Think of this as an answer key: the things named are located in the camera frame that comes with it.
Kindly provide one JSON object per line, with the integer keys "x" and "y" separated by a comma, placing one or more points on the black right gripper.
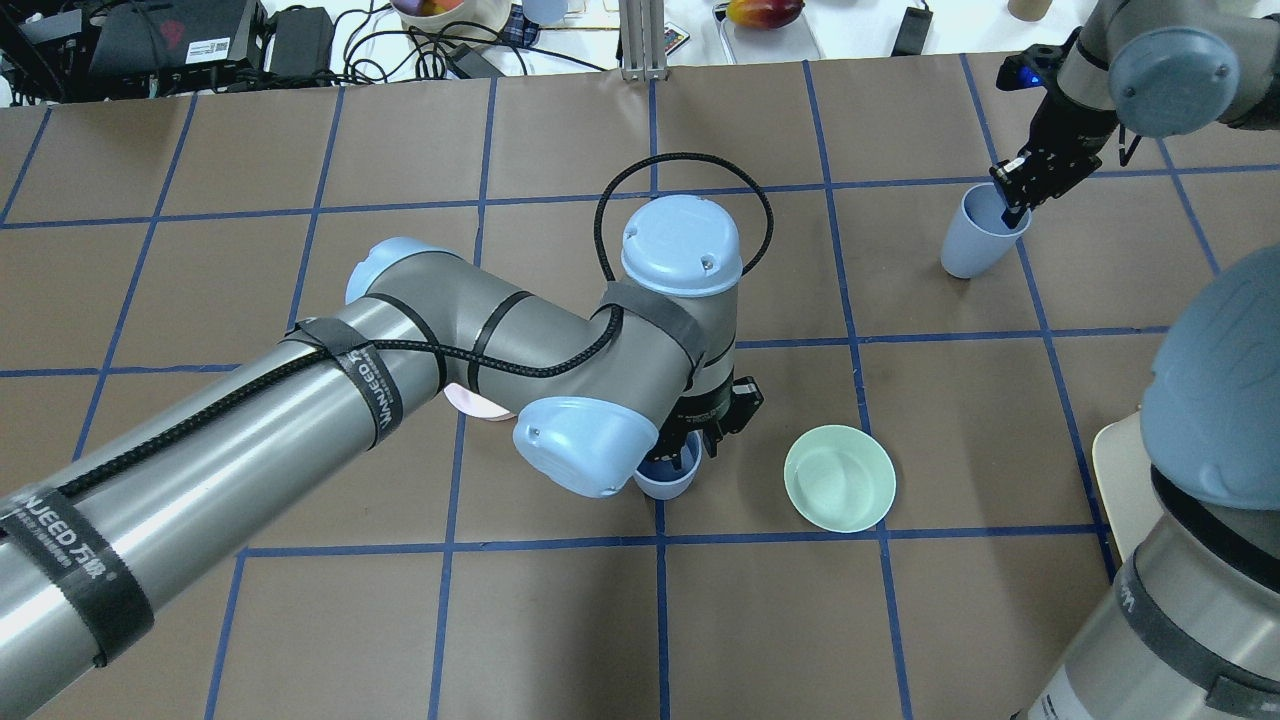
{"x": 1062, "y": 128}

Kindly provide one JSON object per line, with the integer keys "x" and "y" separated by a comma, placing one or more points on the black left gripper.
{"x": 697, "y": 410}

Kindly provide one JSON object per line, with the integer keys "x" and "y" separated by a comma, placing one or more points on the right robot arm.
{"x": 1188, "y": 628}

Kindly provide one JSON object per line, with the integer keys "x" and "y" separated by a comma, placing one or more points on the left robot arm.
{"x": 92, "y": 553}

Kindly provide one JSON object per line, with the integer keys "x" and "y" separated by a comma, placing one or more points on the mint green bowl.
{"x": 840, "y": 479}

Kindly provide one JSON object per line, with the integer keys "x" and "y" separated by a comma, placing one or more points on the pink bowl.
{"x": 476, "y": 406}

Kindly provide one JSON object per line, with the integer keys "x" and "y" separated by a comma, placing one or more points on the cardboard tube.
{"x": 1030, "y": 11}

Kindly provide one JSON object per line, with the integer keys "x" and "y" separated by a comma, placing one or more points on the black power brick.
{"x": 913, "y": 31}

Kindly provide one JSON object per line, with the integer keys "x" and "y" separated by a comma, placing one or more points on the cream white toaster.
{"x": 1123, "y": 473}

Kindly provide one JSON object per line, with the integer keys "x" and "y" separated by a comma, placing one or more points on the red mango fruit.
{"x": 764, "y": 14}

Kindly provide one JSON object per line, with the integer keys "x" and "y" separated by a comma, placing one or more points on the white remote control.
{"x": 674, "y": 38}

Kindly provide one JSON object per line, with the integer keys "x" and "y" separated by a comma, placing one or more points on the black power adapter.
{"x": 301, "y": 46}

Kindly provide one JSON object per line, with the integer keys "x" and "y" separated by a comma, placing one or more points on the aluminium frame post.
{"x": 643, "y": 40}

